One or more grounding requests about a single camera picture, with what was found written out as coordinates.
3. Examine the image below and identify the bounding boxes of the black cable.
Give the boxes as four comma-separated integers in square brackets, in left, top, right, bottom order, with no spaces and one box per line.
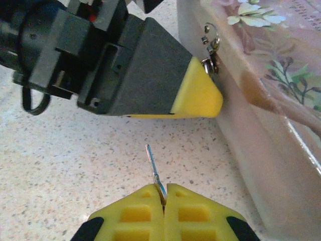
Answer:
[21,85,50,116]

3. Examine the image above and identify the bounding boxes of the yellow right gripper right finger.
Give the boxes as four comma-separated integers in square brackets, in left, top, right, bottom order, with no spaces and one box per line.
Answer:
[163,183,261,241]

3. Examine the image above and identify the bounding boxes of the pink floral box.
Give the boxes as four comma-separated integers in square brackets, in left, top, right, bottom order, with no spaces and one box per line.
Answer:
[177,0,321,241]

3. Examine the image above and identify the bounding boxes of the silver hasp latch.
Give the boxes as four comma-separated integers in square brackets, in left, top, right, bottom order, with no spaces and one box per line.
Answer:
[200,22,223,60]

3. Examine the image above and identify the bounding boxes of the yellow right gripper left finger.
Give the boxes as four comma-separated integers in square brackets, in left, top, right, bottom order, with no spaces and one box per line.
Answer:
[71,183,165,241]

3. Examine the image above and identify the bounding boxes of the small silver key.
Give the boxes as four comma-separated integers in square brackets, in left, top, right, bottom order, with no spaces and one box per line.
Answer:
[145,144,168,204]

